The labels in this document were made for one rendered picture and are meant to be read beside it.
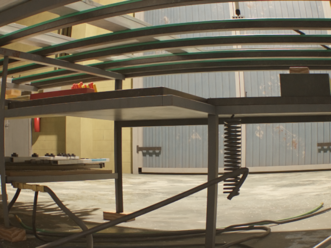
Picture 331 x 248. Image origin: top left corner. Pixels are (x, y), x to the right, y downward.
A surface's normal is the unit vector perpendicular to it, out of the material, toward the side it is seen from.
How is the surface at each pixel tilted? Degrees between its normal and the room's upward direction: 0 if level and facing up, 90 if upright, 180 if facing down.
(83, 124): 90
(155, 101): 90
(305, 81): 90
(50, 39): 90
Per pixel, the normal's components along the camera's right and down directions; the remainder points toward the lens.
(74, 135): -0.44, -0.04
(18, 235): 0.90, -0.02
